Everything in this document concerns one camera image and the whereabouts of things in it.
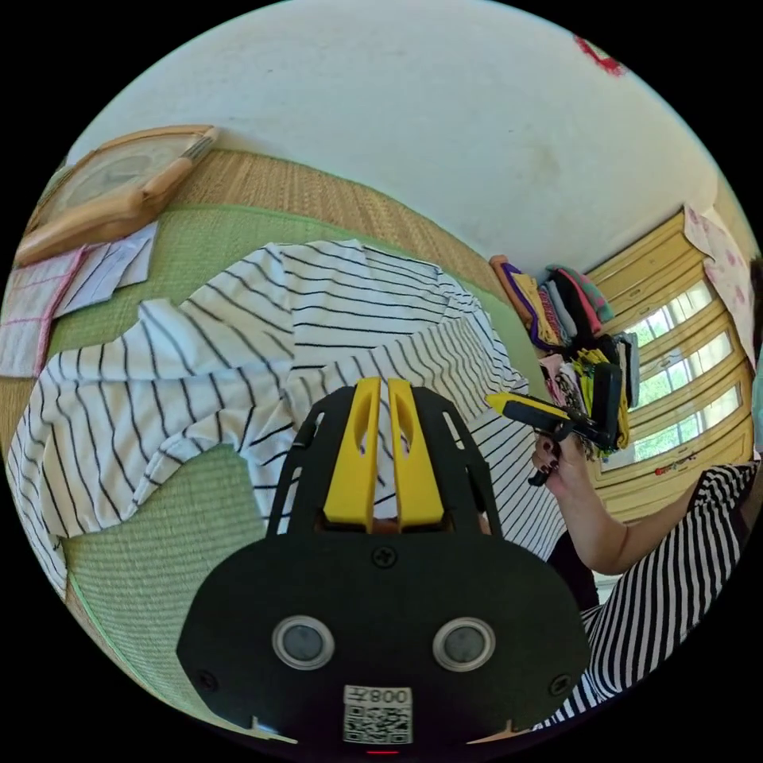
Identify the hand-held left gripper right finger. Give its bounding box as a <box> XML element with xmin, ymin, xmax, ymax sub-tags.
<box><xmin>387</xmin><ymin>378</ymin><xmax>446</xmax><ymax>533</ymax></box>

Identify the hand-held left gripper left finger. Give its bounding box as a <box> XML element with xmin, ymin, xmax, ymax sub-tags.
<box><xmin>323</xmin><ymin>376</ymin><xmax>382</xmax><ymax>527</ymax></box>

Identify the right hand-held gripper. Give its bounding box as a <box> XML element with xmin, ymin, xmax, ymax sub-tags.
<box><xmin>485</xmin><ymin>391</ymin><xmax>602</xmax><ymax>487</ymax></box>

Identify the striped long sleeve shirt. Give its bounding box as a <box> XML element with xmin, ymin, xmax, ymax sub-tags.
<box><xmin>2</xmin><ymin>239</ymin><xmax>568</xmax><ymax>601</ymax></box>

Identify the person's right forearm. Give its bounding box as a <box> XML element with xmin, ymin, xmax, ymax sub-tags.
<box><xmin>559</xmin><ymin>471</ymin><xmax>714</xmax><ymax>577</ymax></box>

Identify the person's right hand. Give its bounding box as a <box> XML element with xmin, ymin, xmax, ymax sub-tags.
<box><xmin>531</xmin><ymin>430</ymin><xmax>595</xmax><ymax>513</ymax></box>

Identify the pile of clothes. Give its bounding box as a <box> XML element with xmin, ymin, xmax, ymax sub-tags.
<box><xmin>489</xmin><ymin>254</ymin><xmax>643</xmax><ymax>467</ymax></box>

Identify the yellow framed window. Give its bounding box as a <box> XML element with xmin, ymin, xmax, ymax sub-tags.
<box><xmin>585</xmin><ymin>206</ymin><xmax>759</xmax><ymax>523</ymax></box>

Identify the pink flowered curtain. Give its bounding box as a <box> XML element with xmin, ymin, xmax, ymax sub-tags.
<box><xmin>681</xmin><ymin>204</ymin><xmax>759</xmax><ymax>372</ymax></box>

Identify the person's body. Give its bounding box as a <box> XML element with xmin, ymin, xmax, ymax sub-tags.
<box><xmin>533</xmin><ymin>459</ymin><xmax>763</xmax><ymax>733</ymax></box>

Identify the white cloth with thin stripes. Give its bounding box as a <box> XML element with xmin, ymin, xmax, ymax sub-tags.
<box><xmin>58</xmin><ymin>221</ymin><xmax>161</xmax><ymax>316</ymax></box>

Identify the white cloth with pink checks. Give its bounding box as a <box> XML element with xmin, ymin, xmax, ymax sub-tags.
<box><xmin>0</xmin><ymin>246</ymin><xmax>87</xmax><ymax>379</ymax></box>

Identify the wooden framed clock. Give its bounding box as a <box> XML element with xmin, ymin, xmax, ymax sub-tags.
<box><xmin>14</xmin><ymin>123</ymin><xmax>220</xmax><ymax>268</ymax></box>

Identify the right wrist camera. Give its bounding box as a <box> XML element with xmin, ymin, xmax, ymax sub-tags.
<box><xmin>591</xmin><ymin>361</ymin><xmax>626</xmax><ymax>452</ymax></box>

